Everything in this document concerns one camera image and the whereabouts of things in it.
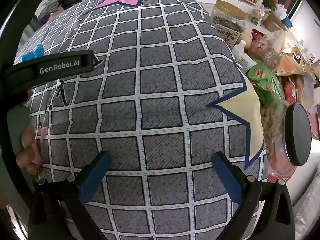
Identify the clear plastic bag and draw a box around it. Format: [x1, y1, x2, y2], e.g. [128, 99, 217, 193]
[260, 30, 288, 53]

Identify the grey checked star bedsheet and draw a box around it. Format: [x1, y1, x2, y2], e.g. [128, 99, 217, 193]
[14, 0, 269, 240]

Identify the white quilted cloth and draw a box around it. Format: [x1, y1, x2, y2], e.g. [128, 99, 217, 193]
[291, 180, 320, 240]

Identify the green snack bag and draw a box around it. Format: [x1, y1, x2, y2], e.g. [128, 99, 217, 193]
[246, 64, 285, 105]

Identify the brown cardboard box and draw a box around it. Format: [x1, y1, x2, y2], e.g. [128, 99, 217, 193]
[264, 12, 288, 32]

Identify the white squeeze bottle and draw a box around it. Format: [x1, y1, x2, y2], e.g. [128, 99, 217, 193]
[232, 40, 257, 73]

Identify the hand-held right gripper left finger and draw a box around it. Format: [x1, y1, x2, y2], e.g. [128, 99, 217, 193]
[27, 150, 113, 240]

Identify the seed jar with yellow lid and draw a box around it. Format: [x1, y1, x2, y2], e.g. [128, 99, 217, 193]
[212, 0, 247, 45]

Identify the glass jar with black lid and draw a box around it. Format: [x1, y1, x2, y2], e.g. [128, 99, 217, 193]
[260, 102, 313, 180]

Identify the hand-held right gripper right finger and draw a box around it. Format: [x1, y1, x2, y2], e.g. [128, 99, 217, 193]
[211, 151, 297, 240]

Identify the round nut can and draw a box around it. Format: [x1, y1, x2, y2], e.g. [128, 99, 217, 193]
[249, 40, 280, 70]

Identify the white paper bag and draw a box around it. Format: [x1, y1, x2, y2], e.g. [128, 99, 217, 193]
[34, 0, 63, 23]

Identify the orange snack bag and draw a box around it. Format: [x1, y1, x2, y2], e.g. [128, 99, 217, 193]
[275, 47, 318, 77]

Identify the person's left hand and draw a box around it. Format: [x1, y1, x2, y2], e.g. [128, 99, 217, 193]
[15, 124, 42, 177]

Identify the red snack bag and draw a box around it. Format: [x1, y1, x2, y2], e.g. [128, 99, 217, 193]
[282, 77, 300, 103]

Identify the bright blue fluffy cloth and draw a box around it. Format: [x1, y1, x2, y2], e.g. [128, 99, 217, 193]
[21, 44, 45, 62]

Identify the white plastic bag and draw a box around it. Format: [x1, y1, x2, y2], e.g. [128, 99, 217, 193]
[251, 0, 265, 27]

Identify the pink cloth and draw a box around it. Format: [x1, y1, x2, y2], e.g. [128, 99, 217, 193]
[34, 127, 48, 167]

